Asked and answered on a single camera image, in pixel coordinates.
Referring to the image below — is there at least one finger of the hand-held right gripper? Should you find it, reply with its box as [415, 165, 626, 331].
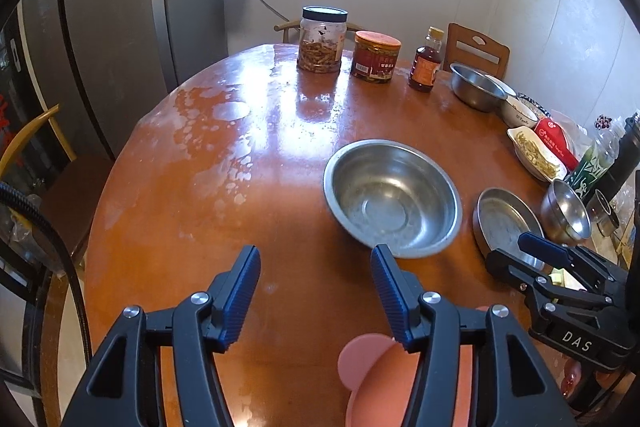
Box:
[518, 232, 628, 295]
[485, 248, 613, 333]

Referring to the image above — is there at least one pink plastic plate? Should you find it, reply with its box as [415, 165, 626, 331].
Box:
[337, 306, 496, 427]

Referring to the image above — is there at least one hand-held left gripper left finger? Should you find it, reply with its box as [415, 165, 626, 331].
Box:
[60, 245, 262, 427]

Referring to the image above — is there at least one brown wooden chair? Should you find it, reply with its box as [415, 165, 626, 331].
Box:
[442, 23, 511, 80]

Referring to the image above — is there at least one red paper packet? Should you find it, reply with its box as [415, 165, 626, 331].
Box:
[534, 118, 581, 172]

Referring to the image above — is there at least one black lid clear jar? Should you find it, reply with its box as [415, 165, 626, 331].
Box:
[297, 6, 348, 74]

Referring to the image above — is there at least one green label plastic bottle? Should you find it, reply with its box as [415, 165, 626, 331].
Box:
[565, 122, 626, 202]

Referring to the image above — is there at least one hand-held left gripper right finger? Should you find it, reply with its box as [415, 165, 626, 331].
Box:
[370, 244, 571, 427]

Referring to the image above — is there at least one curved back wooden chair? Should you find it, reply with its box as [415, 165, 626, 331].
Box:
[273, 19, 361, 45]

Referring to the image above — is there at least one small double-walled steel bowl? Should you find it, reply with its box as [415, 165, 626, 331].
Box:
[540, 178, 593, 247]

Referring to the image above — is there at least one medium stainless steel bowl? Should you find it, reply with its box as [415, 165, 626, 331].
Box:
[449, 63, 508, 112]

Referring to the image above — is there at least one silver refrigerator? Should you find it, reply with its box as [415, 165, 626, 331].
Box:
[20, 0, 226, 162]

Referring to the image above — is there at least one person's right hand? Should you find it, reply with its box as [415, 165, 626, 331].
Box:
[561, 354, 626, 402]

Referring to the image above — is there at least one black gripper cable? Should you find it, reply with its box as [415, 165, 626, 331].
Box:
[0, 182, 93, 358]

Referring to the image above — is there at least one red lid jar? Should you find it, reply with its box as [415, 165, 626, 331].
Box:
[350, 31, 402, 84]

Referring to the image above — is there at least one white plate with food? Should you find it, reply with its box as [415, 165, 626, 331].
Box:
[506, 126, 568, 182]

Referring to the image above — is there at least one black thermos flask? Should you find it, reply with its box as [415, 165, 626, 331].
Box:
[582, 111, 640, 218]

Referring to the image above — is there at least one white ceramic bowl with print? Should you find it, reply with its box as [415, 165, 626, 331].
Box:
[500, 94, 543, 129]

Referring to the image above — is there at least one plain white ceramic bowl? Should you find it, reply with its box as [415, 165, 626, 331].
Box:
[484, 74, 517, 98]

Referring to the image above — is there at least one large stainless steel bowl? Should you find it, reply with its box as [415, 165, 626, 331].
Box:
[323, 139, 463, 259]

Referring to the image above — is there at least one yellow frame chair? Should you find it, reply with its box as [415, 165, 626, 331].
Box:
[0, 103, 116, 268]

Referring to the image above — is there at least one clear plastic cup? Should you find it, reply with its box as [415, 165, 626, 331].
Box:
[585, 189, 621, 238]

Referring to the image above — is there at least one shallow stainless steel plate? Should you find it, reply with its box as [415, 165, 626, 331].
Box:
[472, 188, 547, 270]

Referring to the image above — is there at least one brown sauce bottle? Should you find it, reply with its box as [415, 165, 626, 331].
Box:
[408, 27, 445, 94]

